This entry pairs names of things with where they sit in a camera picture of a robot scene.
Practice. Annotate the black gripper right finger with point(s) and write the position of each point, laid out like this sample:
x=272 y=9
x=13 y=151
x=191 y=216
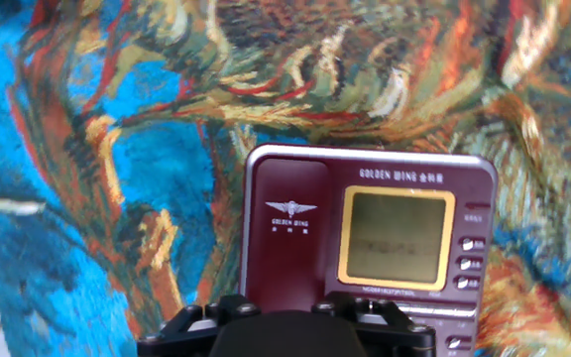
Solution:
x=394 y=332

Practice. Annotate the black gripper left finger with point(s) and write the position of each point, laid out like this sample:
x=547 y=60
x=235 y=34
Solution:
x=186 y=332

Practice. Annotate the maroon telephone base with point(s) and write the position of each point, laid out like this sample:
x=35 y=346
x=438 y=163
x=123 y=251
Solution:
x=414 y=173

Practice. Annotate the sunflower painting tablecloth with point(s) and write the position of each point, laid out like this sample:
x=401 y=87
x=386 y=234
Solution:
x=117 y=149

